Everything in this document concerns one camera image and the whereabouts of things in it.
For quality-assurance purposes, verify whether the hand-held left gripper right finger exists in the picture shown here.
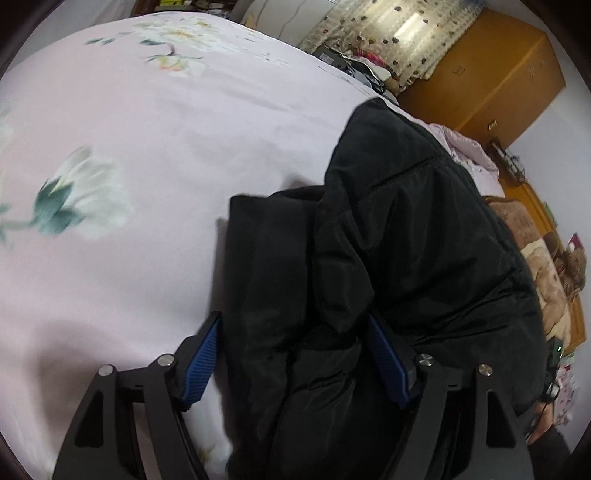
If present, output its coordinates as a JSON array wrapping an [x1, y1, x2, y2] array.
[[367, 315, 536, 480]]

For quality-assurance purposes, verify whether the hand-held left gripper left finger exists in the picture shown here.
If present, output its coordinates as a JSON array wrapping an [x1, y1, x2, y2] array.
[[52, 311, 222, 480]]

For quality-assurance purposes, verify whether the black padded jacket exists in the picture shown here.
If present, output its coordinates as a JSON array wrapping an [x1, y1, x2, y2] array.
[[225, 98, 546, 480]]

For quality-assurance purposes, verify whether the person's right forearm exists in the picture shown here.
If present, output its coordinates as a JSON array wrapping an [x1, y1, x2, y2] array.
[[525, 425, 574, 480]]

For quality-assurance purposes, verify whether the pile of clothes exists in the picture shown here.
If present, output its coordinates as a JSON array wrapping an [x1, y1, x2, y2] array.
[[313, 42, 399, 101]]

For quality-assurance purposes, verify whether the person's right hand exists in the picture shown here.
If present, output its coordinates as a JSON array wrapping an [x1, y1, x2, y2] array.
[[526, 401, 557, 445]]

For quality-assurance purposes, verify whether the brown plush blanket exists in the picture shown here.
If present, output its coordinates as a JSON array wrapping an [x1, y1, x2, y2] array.
[[482, 196, 588, 343]]

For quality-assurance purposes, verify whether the pink floral bedsheet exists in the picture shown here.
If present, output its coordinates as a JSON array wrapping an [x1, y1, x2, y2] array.
[[0, 11, 402, 478]]

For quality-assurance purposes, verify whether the pink crumpled quilt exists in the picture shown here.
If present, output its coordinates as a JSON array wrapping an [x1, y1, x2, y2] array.
[[428, 122, 503, 195]]

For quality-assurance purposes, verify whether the wooden wardrobe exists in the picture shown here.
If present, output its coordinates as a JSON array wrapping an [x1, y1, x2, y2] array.
[[397, 9, 567, 149]]

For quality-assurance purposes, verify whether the dotted curtain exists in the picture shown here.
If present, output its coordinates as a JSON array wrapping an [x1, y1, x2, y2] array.
[[299, 0, 486, 89]]

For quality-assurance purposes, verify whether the white cabinet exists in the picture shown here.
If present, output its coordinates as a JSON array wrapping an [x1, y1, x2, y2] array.
[[241, 0, 334, 48]]

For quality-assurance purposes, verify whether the cluttered shelf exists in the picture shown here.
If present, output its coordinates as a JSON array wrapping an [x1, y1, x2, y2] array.
[[134, 0, 250, 18]]

